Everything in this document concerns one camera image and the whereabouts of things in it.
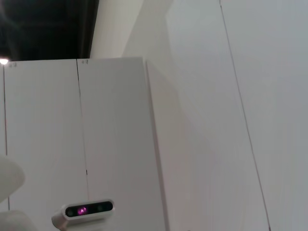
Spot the white head depth camera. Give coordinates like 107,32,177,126
51,198,116,230

